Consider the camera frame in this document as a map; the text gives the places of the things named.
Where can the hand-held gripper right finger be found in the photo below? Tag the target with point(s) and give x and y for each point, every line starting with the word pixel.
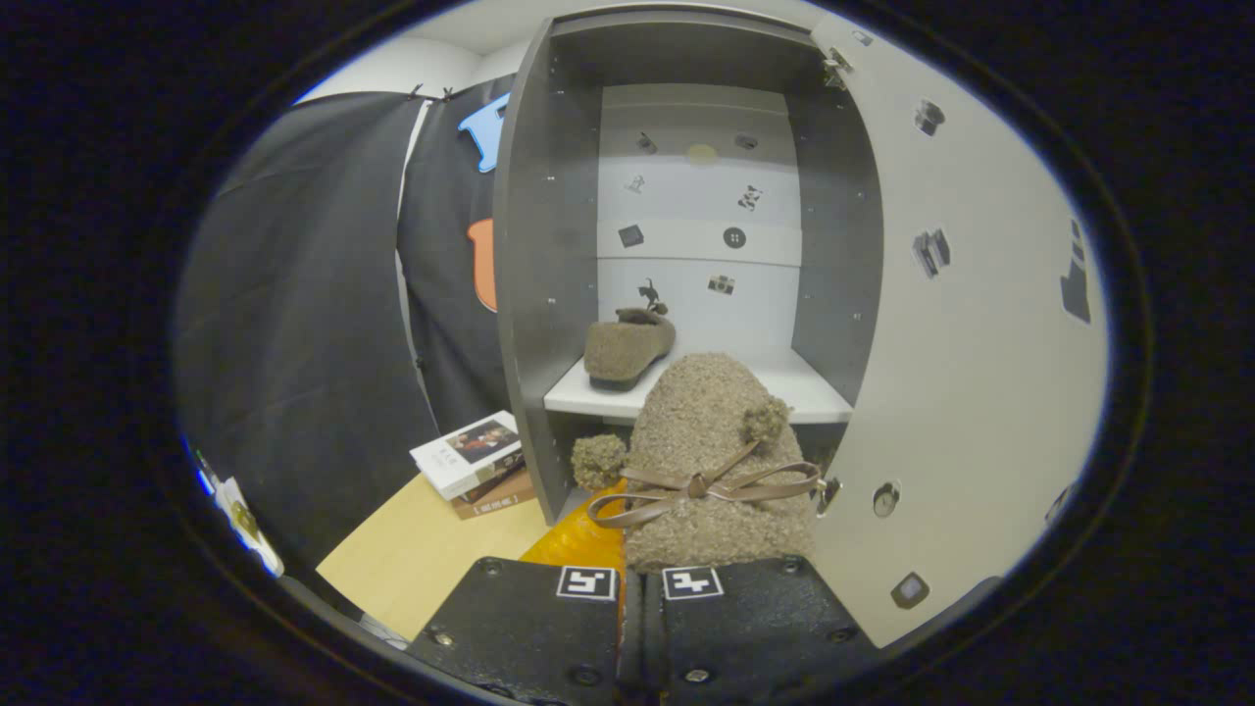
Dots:
pixel 755 628

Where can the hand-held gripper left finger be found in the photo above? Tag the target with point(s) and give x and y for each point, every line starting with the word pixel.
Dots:
pixel 529 628

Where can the brown fuzzy shoe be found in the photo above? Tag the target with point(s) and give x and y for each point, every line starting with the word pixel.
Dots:
pixel 696 422
pixel 627 348

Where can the grey shoe cabinet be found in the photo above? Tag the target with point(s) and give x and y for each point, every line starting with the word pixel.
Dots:
pixel 549 245

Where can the white cabinet shelf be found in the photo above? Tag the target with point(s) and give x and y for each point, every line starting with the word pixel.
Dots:
pixel 804 392

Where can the brown book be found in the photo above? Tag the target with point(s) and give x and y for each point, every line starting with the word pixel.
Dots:
pixel 495 500

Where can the white book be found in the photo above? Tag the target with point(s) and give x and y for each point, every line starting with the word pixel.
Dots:
pixel 469 453

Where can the white tray of small items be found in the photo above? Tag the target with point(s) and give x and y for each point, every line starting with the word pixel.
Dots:
pixel 250 529

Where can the black backdrop cloth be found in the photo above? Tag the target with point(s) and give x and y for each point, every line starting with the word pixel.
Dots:
pixel 304 324

